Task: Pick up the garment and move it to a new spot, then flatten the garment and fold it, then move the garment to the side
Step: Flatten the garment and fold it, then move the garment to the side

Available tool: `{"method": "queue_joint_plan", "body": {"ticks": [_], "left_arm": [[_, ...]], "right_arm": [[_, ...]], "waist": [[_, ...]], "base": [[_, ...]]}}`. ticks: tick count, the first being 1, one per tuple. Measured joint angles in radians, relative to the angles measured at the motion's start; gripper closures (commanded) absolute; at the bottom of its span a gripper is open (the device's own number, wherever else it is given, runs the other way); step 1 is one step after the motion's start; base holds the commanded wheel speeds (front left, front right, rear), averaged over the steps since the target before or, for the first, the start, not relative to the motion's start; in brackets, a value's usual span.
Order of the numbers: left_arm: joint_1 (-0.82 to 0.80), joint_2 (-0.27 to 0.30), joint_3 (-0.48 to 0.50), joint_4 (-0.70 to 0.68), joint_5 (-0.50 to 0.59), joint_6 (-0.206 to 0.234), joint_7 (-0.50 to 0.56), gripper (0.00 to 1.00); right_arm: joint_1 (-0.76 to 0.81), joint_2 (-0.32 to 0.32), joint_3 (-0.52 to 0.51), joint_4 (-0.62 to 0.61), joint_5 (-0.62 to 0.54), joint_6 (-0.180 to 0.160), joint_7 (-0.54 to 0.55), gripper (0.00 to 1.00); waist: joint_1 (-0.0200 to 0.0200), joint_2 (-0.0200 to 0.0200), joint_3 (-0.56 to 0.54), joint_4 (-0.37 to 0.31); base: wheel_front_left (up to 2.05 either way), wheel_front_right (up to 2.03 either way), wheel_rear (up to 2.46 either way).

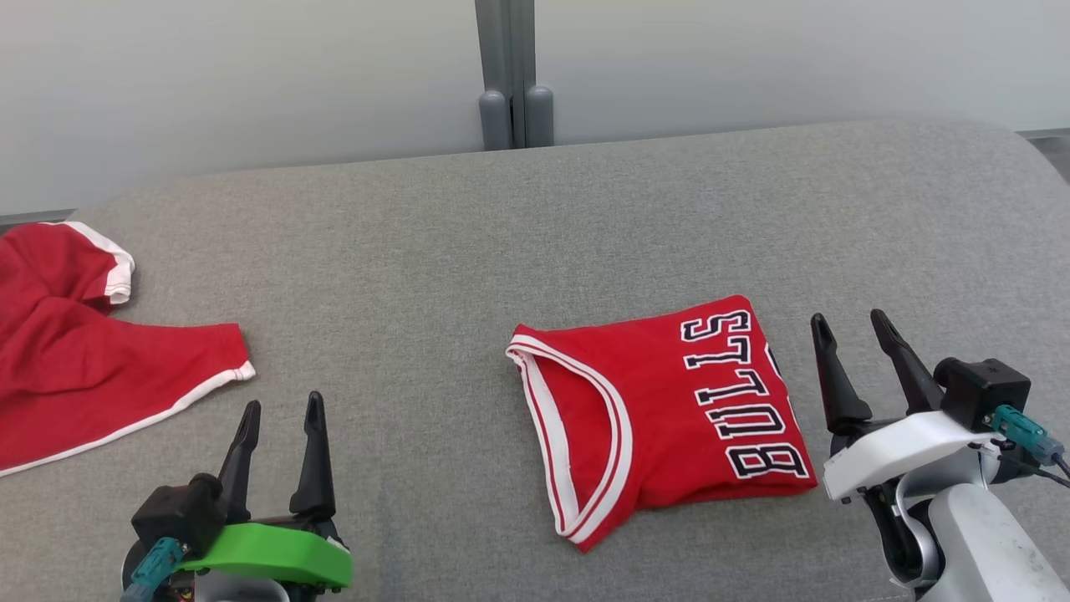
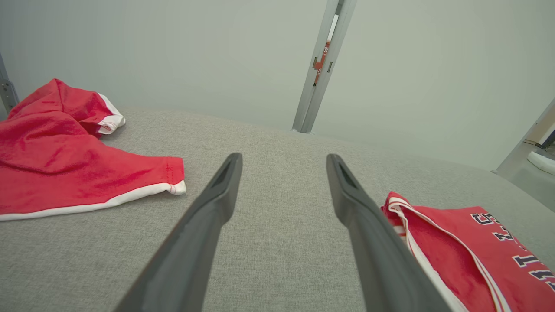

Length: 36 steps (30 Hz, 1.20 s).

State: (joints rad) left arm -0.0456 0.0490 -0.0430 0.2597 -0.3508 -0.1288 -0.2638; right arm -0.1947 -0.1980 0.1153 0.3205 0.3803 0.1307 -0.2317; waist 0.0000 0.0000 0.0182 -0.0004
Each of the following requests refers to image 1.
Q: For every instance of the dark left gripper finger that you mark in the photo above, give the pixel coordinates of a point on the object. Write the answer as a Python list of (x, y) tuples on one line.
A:
[(241, 468), (314, 468)]

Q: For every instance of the red Bulls jersey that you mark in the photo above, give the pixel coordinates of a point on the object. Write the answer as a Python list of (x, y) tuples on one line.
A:
[(652, 401)]

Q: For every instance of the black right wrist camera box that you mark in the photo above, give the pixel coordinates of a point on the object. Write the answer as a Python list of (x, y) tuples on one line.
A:
[(986, 393)]

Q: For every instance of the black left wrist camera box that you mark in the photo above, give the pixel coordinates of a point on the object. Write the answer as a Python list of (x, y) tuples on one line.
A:
[(175, 514)]

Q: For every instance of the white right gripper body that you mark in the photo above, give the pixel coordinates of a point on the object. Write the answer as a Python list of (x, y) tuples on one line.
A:
[(903, 447)]

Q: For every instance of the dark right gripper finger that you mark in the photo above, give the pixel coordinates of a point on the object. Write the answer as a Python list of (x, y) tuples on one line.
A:
[(840, 393), (911, 376)]

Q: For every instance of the grey partition post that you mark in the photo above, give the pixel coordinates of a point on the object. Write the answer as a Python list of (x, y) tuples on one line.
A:
[(506, 42)]

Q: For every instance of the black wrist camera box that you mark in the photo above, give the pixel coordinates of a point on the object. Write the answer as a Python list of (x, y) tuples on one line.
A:
[(986, 393), (175, 514)]

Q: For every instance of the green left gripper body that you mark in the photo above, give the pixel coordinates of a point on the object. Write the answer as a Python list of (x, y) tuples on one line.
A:
[(276, 552)]

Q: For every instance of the teal right camera connector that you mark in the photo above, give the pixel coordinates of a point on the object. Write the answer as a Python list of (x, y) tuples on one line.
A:
[(1021, 433)]

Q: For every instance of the grey rounded post cap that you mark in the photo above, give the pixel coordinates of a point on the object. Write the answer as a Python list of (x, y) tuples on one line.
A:
[(493, 121), (539, 117)]

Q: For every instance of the teal camera connector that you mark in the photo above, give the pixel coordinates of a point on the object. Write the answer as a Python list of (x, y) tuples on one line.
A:
[(155, 564), (1021, 433)]

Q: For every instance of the teal left camera connector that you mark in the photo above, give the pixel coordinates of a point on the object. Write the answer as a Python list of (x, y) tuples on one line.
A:
[(155, 564)]

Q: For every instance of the red shorts white trim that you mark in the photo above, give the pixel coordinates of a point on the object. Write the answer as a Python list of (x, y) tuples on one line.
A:
[(84, 368)]

